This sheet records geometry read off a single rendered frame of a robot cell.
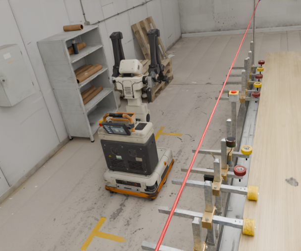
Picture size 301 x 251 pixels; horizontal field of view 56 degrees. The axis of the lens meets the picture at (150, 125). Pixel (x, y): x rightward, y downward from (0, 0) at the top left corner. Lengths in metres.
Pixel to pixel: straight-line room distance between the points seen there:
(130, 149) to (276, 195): 1.52
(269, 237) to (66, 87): 3.26
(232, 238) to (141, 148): 1.27
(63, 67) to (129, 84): 1.36
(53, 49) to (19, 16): 0.54
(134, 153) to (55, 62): 1.82
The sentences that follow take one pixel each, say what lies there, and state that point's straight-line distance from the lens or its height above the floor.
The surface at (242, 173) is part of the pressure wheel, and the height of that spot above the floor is 0.90.
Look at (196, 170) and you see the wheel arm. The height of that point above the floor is 0.86.
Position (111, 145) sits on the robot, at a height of 0.64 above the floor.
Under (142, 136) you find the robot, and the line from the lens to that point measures 2.69.
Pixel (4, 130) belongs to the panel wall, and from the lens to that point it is 3.77.
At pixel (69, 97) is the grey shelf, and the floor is 0.75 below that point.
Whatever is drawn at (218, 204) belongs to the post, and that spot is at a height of 0.77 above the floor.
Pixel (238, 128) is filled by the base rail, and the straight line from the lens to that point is 2.83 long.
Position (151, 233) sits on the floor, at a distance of 2.83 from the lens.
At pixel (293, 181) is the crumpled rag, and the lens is 1.95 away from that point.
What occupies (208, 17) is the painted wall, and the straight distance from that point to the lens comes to 9.61.
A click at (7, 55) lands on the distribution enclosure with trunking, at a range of 3.52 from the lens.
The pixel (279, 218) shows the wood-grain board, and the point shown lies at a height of 0.90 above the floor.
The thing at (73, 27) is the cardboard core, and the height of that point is 1.60.
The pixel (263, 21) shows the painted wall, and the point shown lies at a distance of 9.46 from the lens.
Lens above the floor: 2.16
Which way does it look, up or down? 29 degrees down
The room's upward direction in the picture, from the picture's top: 10 degrees counter-clockwise
